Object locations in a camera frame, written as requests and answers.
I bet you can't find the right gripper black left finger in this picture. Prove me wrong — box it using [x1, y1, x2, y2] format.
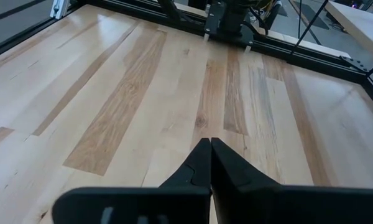
[52, 138, 213, 224]

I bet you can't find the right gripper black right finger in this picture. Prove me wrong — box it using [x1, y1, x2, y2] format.
[211, 138, 373, 224]

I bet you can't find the wooden shelf board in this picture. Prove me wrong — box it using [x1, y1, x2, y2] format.
[325, 0, 373, 65]

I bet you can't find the black floor mat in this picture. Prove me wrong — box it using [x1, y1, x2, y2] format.
[289, 0, 329, 31]

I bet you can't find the black table edge frame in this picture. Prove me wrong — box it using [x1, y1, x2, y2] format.
[0, 0, 373, 116]

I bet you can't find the black cable bundle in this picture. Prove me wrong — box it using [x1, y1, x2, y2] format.
[249, 0, 283, 35]

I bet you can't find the white metal bracket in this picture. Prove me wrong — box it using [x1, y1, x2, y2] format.
[49, 0, 70, 20]

